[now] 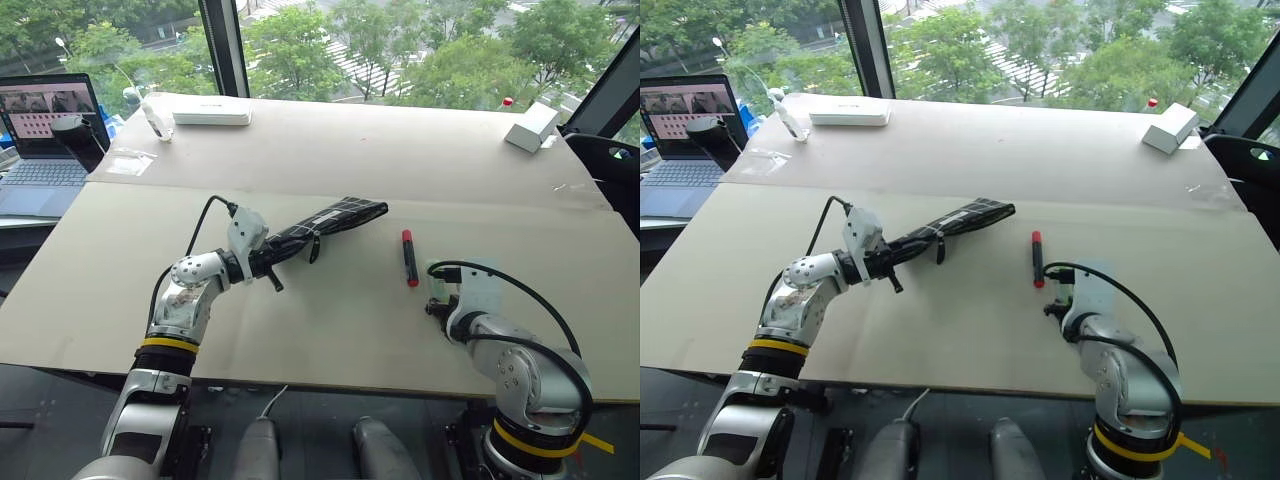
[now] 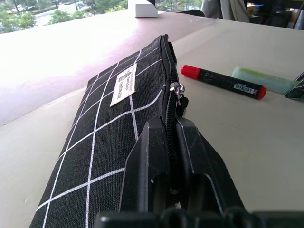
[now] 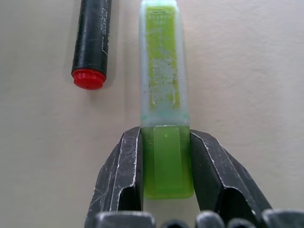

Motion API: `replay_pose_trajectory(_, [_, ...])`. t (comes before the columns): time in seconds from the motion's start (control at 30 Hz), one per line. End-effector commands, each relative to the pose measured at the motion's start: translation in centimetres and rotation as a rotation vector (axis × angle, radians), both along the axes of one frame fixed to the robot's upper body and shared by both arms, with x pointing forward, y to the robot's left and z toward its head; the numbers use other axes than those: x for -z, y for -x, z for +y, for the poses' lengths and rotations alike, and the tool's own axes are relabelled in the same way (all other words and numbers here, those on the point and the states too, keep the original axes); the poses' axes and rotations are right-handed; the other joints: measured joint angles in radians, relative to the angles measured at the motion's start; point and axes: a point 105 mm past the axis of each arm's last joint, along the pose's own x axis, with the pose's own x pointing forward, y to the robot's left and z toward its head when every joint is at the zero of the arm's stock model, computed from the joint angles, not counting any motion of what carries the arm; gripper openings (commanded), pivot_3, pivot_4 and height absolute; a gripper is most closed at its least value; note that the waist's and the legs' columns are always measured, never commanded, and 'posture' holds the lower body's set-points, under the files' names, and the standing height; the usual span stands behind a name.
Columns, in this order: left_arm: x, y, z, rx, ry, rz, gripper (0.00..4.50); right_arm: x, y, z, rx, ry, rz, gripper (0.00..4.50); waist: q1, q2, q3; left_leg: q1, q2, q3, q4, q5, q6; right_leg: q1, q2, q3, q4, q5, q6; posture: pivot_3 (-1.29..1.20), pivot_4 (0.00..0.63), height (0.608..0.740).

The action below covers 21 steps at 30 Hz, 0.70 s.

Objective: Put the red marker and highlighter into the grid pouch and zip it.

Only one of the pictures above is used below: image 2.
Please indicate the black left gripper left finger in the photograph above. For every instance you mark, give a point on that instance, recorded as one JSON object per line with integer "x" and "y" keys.
{"x": 145, "y": 166}

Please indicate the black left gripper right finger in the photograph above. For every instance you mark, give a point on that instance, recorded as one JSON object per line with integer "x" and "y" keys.
{"x": 202, "y": 164}

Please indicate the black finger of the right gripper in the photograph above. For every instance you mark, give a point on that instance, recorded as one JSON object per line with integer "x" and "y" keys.
{"x": 297, "y": 89}

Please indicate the black white grid pouch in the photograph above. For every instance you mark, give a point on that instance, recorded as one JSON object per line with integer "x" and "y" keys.
{"x": 104, "y": 133}

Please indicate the green highlighter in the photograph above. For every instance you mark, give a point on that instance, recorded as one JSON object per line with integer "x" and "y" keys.
{"x": 263, "y": 80}

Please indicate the black marker with red caps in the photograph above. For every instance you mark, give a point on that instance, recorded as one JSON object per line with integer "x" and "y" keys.
{"x": 223, "y": 81}

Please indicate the grey office chair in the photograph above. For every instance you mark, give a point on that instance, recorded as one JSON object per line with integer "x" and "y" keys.
{"x": 225, "y": 9}

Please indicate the white box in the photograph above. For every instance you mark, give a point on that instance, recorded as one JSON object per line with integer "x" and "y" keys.
{"x": 146, "y": 10}

